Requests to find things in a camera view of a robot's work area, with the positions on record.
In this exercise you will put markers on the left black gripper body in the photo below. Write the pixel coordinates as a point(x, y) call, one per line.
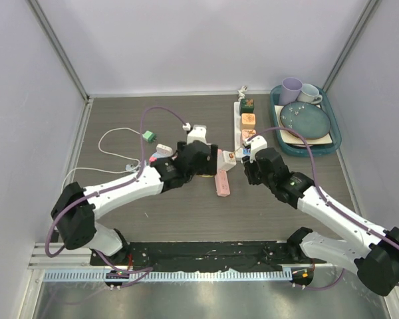
point(203, 169)

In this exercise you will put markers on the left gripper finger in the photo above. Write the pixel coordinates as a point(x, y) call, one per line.
point(211, 165)
point(181, 147)

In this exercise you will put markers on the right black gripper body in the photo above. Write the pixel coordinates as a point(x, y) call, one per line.
point(254, 173)

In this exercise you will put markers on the white cube socket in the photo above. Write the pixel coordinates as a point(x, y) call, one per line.
point(226, 160)

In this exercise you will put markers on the white charger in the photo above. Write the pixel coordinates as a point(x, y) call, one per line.
point(164, 150)

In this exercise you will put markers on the pink power strip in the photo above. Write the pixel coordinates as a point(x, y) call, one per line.
point(222, 183)

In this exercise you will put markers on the white multicolour power strip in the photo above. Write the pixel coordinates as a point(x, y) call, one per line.
point(240, 151)

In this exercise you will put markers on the green plug adapter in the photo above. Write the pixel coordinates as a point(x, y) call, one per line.
point(149, 136)

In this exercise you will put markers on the pink cube socket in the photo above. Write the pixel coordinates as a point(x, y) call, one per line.
point(246, 134)

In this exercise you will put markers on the orange cube socket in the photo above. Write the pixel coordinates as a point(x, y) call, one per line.
point(247, 121)

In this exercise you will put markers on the dark green cube socket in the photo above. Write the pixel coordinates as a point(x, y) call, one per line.
point(246, 106)

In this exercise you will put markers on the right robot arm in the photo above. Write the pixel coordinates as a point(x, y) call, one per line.
point(367, 250)

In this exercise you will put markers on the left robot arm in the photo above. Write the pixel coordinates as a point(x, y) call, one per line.
point(77, 211)

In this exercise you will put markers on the cream square plate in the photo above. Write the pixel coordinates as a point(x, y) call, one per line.
point(288, 138)

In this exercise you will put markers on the pink round plate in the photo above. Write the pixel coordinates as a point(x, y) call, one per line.
point(300, 145)

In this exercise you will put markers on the round light blue socket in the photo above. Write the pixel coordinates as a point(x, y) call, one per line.
point(135, 167)

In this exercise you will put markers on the dark blue plate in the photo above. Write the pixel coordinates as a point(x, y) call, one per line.
point(308, 120)

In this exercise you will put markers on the teal plastic tray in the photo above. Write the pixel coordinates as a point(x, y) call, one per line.
point(317, 150)

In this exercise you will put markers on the purple cup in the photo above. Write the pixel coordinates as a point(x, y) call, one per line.
point(290, 89)

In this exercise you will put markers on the grey blue mug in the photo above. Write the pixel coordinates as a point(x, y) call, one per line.
point(310, 94)

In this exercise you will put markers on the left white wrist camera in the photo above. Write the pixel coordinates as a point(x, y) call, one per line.
point(195, 133)

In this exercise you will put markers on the black mounting base plate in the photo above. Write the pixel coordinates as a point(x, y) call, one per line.
point(242, 256)

